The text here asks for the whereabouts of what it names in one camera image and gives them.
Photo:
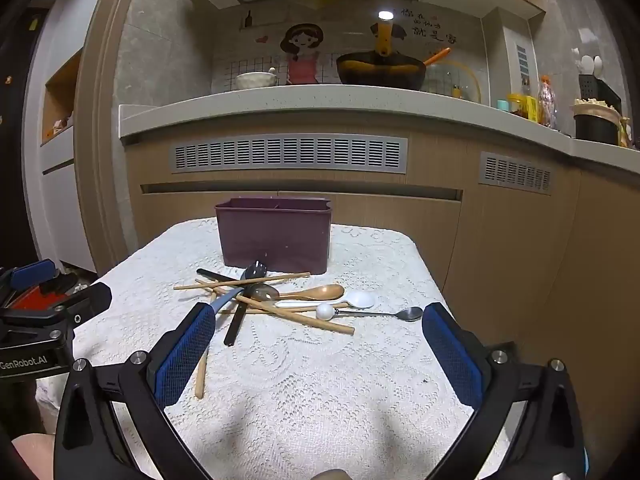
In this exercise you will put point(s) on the wooden base cabinet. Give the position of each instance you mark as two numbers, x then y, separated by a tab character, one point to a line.
525	260

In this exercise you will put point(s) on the white cabinet with wooden niche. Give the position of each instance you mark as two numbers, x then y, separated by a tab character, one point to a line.
60	185

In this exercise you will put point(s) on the cartoon girl wall sticker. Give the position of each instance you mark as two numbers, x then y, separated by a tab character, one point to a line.
302	60

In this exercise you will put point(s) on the long grey vent grille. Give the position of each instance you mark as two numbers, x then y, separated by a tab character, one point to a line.
290	155

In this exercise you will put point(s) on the beige door frame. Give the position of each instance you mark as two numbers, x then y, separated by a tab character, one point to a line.
100	135

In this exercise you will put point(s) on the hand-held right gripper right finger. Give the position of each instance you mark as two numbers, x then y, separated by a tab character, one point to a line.
452	360

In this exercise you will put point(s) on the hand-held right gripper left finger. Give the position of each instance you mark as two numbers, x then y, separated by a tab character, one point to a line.
185	355

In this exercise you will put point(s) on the clear bottle with orange cap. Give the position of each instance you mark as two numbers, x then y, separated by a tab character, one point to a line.
547	102

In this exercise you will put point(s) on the white ceramic spoon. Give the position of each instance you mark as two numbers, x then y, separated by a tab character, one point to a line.
361	300

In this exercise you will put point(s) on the metal spoon with white ball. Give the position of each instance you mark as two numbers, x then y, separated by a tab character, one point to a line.
412	314

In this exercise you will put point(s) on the grey stone countertop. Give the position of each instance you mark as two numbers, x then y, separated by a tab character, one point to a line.
350	102

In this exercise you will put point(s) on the yellow seasoning container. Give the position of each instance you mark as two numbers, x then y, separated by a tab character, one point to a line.
522	106

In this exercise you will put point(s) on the teal cup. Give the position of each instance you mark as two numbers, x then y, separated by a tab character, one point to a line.
503	105

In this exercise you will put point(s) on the wooden spoon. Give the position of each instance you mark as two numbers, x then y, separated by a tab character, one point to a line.
327	291

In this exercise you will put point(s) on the purple plastic utensil holder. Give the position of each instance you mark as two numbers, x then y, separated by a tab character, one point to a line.
272	240

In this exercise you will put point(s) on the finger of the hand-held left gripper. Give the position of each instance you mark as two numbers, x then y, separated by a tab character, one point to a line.
85	300
32	272

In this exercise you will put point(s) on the black wall utensil rack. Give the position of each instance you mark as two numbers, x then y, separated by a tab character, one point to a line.
600	91

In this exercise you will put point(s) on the black round container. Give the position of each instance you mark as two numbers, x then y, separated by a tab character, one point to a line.
595	127

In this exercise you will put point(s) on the glass lid with yellow rim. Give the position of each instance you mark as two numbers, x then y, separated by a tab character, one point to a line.
457	77

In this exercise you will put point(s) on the white mortar bowl with pestle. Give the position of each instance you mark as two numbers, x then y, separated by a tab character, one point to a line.
255	80

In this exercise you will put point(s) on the white lace tablecloth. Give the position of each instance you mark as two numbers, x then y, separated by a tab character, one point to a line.
300	385

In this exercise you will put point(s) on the grey wall switch panel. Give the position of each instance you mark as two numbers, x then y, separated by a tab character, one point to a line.
522	60

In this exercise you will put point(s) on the yellow dog-shaped lamp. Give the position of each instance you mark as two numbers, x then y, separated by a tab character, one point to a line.
384	40

